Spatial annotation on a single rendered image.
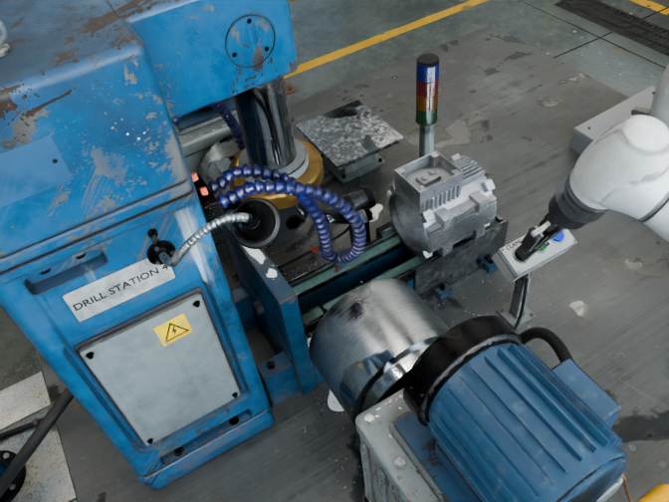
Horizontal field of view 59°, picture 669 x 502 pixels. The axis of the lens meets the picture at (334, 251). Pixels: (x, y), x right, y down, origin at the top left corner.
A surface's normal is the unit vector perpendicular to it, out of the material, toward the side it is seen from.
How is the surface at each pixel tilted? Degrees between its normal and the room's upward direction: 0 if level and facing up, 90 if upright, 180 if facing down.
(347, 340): 36
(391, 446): 0
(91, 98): 90
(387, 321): 2
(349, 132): 0
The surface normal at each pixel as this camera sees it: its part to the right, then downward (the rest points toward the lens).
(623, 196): -0.47, 0.77
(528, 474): -0.62, -0.25
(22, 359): -0.09, -0.68
